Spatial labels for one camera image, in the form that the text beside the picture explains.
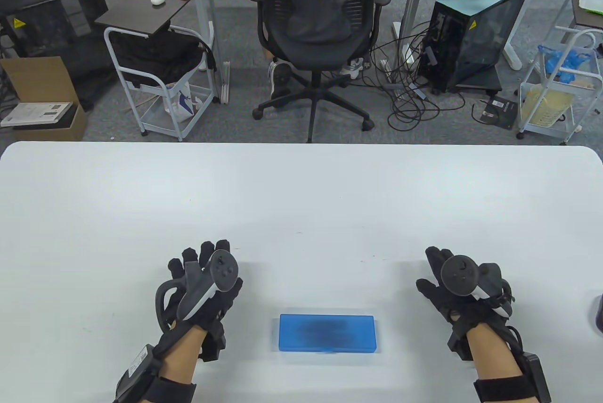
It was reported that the person's right hand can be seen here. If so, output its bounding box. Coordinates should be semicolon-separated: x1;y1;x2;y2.
416;246;514;363

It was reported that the person's left hand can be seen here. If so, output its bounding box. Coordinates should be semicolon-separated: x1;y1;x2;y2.
167;239;244;363

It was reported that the blue stationery box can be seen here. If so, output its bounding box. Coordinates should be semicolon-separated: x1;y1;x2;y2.
278;313;376;354

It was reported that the person's left forearm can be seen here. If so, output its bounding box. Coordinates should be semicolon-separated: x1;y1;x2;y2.
160;328;208;385

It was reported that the person's right forearm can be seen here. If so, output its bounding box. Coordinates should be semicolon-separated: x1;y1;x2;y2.
464;323;526;382

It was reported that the flat white box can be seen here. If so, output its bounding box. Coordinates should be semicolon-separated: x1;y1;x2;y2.
0;101;74;128

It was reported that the brown cardboard box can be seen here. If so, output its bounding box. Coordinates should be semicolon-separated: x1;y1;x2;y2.
0;56;89;142

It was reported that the grey tracking controller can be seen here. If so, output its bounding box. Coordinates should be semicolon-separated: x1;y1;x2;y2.
155;249;241;330
440;255;514;316

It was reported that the black wrist module white label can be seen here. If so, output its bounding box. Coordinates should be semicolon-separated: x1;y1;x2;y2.
113;344;196;403

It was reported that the white metal trolley cart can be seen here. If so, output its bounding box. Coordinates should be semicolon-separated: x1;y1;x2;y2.
516;26;603;145
104;27;222;142

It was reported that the flat black package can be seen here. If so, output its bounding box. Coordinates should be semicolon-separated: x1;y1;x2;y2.
473;94;519;131

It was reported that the white plastic bag blue print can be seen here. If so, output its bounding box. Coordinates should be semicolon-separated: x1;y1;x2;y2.
165;80;204;122

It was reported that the yellow basket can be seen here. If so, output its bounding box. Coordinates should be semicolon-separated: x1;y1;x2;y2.
521;83;576;128

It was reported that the black bag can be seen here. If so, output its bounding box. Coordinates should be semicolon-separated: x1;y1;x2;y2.
113;30;217;89

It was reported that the black mesh office chair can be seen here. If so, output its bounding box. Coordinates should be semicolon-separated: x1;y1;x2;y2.
247;0;392;143

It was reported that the black glass-sided computer tower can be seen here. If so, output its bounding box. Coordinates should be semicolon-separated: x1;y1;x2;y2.
417;0;531;95

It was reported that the white desk leg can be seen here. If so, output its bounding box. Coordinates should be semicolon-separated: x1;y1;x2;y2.
186;0;232;105
501;0;543;71
392;0;448;66

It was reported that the dark brown side table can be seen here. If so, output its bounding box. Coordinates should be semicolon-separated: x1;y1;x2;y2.
94;0;201;37
569;0;603;30

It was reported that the black computer case yellow sticker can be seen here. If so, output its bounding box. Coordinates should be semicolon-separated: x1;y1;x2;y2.
0;0;118;112

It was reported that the black wrist module with strap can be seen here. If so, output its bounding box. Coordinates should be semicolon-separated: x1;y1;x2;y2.
473;351;552;403

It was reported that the bundle of black cables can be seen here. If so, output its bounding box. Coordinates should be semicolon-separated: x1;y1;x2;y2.
365;21;467;132

